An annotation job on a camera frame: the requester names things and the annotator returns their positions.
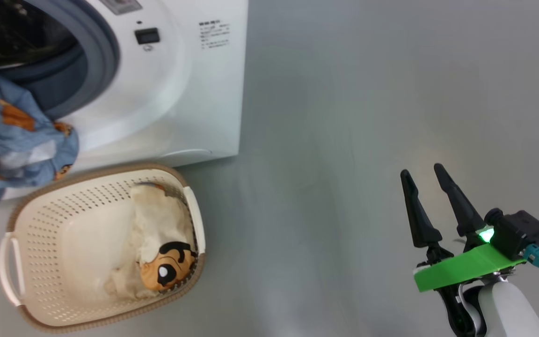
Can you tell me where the cream perforated laundry basket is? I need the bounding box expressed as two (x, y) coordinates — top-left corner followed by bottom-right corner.
(0, 162), (206, 334)

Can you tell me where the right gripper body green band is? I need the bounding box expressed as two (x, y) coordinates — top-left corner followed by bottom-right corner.
(413, 227), (528, 337)

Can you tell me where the grey rubber door gasket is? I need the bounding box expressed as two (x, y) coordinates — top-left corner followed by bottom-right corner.
(0, 0), (121, 121)

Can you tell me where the white washing machine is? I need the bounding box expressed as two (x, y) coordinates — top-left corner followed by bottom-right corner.
(0, 0), (249, 203)

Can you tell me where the QR code sticker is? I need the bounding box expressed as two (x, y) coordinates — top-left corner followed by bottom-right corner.
(98, 0), (143, 15)

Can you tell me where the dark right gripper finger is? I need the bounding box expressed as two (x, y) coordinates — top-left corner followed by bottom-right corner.
(400, 169), (443, 249)
(433, 162), (486, 237)

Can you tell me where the blue patterned garment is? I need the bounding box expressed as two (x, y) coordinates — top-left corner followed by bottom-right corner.
(0, 51), (80, 212)

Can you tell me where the steel perforated washer drum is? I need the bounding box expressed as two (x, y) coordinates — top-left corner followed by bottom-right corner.
(0, 0), (80, 71)

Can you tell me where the cream garment with cartoon face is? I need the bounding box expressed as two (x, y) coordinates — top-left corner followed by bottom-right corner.
(105, 183), (199, 300)

